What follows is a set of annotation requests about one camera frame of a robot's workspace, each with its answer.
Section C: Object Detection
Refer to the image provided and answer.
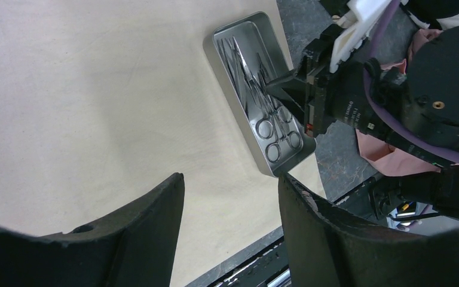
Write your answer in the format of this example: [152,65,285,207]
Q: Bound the steel forceps in tray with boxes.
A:
[216,37,276,117]

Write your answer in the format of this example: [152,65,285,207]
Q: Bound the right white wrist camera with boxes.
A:
[329,0,392,74]

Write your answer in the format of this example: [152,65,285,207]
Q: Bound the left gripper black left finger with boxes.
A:
[0,173,185,286]

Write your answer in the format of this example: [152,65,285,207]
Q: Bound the pink crumpled cloth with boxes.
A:
[356,29,442,177]

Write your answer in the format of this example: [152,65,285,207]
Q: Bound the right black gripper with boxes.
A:
[265,24,342,138]

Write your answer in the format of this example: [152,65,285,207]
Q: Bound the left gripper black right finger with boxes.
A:
[278,173,459,286]

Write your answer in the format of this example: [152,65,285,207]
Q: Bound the steel scissors in tray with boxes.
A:
[253,54,303,164]

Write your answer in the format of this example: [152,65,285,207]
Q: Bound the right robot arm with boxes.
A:
[265,24,459,221]

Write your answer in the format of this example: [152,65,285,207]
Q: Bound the metal instrument tray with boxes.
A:
[203,11,316,177]

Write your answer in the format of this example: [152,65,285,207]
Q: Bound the beige cloth wrap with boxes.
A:
[0,0,328,287]

